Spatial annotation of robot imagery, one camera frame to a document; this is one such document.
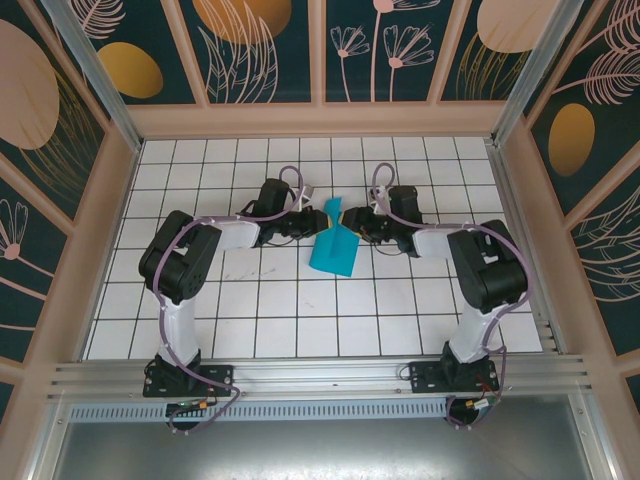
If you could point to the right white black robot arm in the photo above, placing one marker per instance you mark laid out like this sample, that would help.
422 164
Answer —
492 270

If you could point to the aluminium frame post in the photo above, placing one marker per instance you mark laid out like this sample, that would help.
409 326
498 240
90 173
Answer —
95 80
537 70

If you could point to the aluminium side rail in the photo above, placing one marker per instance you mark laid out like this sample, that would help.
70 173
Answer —
507 190

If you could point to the blue paper sheet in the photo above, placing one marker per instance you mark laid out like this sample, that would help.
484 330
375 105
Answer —
330 255

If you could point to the aluminium mounting rail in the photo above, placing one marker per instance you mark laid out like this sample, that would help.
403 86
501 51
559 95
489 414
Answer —
320 375

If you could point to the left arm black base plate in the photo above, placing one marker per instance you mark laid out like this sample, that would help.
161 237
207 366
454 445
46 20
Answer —
220 375

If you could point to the brushed metal panel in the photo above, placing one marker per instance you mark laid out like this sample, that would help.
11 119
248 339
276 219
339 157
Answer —
320 450

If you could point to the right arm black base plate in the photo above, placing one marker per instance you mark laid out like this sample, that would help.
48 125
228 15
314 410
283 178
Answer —
425 375

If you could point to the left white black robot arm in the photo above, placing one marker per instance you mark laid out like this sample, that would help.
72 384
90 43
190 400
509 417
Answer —
175 260

